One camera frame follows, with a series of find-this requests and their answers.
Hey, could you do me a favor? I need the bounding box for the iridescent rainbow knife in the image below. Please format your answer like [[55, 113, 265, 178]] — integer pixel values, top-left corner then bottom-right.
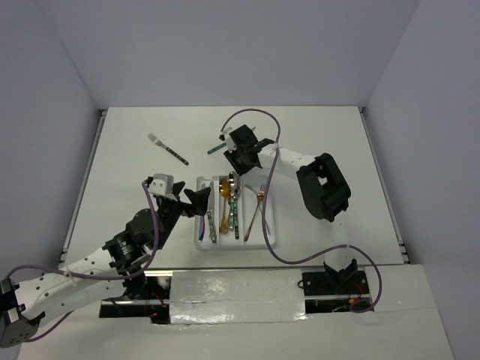
[[197, 216, 206, 242]]

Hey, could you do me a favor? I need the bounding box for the ornate gold spoon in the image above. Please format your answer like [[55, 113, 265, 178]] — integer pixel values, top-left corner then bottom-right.
[[219, 200, 230, 235]]

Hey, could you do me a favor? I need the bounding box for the spoon with black handle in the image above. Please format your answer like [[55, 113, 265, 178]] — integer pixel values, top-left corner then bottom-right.
[[233, 187, 241, 240]]

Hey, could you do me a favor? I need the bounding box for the spoon with teal handle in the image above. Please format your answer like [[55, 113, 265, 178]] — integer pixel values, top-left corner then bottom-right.
[[228, 172, 240, 239]]

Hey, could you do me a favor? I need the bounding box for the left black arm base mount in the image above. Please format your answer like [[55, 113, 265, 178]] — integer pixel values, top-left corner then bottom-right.
[[99, 273, 173, 325]]

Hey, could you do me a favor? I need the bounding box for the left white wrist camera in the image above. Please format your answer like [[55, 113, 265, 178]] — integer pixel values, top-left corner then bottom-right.
[[148, 173, 174, 199]]

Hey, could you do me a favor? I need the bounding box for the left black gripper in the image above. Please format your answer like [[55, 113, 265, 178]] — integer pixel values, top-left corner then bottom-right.
[[154, 181, 210, 250]]

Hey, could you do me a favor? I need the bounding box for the knife with teal handle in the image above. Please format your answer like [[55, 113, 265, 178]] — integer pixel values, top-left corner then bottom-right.
[[206, 126, 257, 155]]

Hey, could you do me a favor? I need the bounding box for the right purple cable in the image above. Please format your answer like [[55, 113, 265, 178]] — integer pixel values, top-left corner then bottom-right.
[[221, 108, 384, 313]]

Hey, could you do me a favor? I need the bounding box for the ornate silver knife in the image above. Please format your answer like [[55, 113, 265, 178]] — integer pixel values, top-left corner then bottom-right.
[[207, 181, 215, 219]]

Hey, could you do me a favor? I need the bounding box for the fork with black handle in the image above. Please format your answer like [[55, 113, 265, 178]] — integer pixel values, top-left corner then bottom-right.
[[147, 133, 189, 166]]

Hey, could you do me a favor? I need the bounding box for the white foil-covered base board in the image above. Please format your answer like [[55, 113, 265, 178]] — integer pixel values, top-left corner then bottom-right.
[[169, 269, 307, 325]]

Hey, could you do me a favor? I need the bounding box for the copper fork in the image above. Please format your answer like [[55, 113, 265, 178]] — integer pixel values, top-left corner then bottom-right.
[[244, 184, 266, 242]]

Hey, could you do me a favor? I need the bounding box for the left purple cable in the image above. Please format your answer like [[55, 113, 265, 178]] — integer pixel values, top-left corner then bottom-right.
[[5, 179, 166, 343]]

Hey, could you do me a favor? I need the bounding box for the plain silver fork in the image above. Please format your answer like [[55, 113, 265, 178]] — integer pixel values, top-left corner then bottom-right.
[[245, 184, 271, 235]]

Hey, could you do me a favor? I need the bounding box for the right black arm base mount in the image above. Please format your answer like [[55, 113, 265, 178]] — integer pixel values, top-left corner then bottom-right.
[[297, 259, 374, 314]]

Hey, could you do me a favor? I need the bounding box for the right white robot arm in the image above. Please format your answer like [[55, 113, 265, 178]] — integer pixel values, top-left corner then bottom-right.
[[220, 124, 358, 293]]

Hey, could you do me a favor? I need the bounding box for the purple cable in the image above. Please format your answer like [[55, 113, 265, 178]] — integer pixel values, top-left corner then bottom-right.
[[221, 108, 384, 313], [5, 179, 166, 343]]

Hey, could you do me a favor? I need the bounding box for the white three-compartment cutlery tray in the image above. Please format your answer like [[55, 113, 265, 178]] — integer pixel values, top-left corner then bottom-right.
[[193, 175, 276, 251]]

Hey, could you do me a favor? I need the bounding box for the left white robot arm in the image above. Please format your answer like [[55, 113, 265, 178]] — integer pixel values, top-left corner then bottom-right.
[[1, 177, 212, 348]]

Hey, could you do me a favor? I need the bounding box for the knife with black handle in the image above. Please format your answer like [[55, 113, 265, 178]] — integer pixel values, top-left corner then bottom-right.
[[206, 209, 217, 244]]

